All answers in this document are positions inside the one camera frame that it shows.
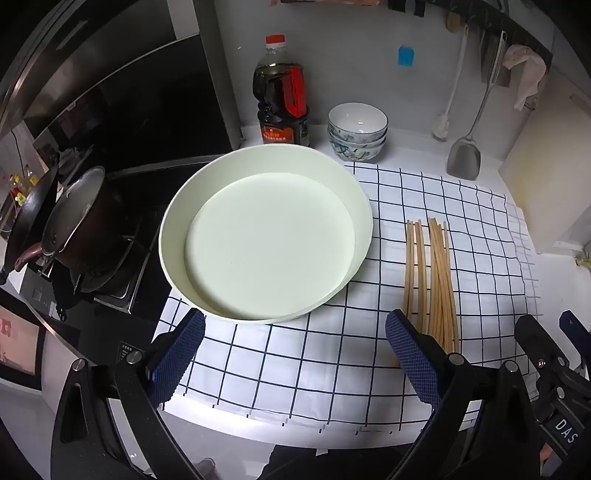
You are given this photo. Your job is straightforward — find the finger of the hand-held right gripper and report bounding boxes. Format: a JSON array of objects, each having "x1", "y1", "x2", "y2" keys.
[
  {"x1": 515, "y1": 315, "x2": 568, "y2": 370},
  {"x1": 560, "y1": 310, "x2": 591, "y2": 358}
]

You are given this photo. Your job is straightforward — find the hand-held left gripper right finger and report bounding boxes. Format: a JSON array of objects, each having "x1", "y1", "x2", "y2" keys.
[{"x1": 385, "y1": 309, "x2": 541, "y2": 480}]

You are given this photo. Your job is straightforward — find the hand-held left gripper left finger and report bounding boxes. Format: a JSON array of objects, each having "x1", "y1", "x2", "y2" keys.
[{"x1": 51, "y1": 308, "x2": 206, "y2": 480}]

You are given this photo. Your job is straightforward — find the bundle of wooden chopsticks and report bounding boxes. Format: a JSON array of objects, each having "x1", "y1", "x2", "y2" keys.
[{"x1": 394, "y1": 218, "x2": 461, "y2": 367}]

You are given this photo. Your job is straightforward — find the large white round basin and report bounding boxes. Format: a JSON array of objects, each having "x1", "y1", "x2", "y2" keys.
[{"x1": 158, "y1": 144, "x2": 374, "y2": 325}]

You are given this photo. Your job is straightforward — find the white black-checked cloth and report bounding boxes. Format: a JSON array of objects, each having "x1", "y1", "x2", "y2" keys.
[{"x1": 152, "y1": 161, "x2": 541, "y2": 435}]

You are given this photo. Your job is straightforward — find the black gas stove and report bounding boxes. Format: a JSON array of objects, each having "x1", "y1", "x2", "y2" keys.
[{"x1": 0, "y1": 148, "x2": 234, "y2": 333}]

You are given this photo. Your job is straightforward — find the cream cutting board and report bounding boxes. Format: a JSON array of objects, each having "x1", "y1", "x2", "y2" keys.
[{"x1": 498, "y1": 69, "x2": 591, "y2": 254}]

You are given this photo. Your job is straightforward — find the stove front panel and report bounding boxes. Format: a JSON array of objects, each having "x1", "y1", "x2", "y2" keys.
[{"x1": 0, "y1": 277, "x2": 116, "y2": 393}]

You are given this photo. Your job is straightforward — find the dark saucepan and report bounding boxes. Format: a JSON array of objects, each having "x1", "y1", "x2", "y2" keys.
[{"x1": 14, "y1": 166, "x2": 127, "y2": 278}]

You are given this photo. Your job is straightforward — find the metal spatula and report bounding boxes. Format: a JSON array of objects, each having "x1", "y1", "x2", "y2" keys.
[{"x1": 446, "y1": 32, "x2": 509, "y2": 181}]

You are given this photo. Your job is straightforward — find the black wok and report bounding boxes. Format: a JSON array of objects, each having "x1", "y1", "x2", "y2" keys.
[{"x1": 0, "y1": 154, "x2": 63, "y2": 284}]

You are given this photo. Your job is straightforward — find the white blue-patterned bowl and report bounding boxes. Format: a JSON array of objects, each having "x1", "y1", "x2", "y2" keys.
[
  {"x1": 331, "y1": 141, "x2": 385, "y2": 162},
  {"x1": 328, "y1": 102, "x2": 389, "y2": 139},
  {"x1": 329, "y1": 131, "x2": 387, "y2": 150}
]

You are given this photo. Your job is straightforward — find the colourful small bottles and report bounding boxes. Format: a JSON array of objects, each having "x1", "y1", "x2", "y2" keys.
[{"x1": 8, "y1": 166, "x2": 40, "y2": 206}]

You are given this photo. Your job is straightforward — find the white hanging spoon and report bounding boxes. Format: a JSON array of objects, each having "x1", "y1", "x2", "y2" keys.
[{"x1": 431, "y1": 25, "x2": 469, "y2": 141}]

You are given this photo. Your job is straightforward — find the dark soy sauce bottle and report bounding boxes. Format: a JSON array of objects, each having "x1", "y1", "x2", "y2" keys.
[{"x1": 252, "y1": 34, "x2": 311, "y2": 148}]

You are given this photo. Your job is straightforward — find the pink hanging rag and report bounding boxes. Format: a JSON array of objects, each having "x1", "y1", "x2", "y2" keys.
[{"x1": 502, "y1": 44, "x2": 548, "y2": 112}]

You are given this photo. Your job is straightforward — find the grey hanging kitchen tool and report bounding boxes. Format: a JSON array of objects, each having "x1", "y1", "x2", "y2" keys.
[{"x1": 480, "y1": 33, "x2": 500, "y2": 86}]

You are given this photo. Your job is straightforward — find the steel range hood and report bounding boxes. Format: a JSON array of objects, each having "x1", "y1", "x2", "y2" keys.
[{"x1": 0, "y1": 0, "x2": 199, "y2": 139}]

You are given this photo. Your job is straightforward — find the black wall rail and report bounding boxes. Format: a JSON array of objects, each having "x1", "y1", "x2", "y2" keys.
[{"x1": 388, "y1": 0, "x2": 555, "y2": 65}]

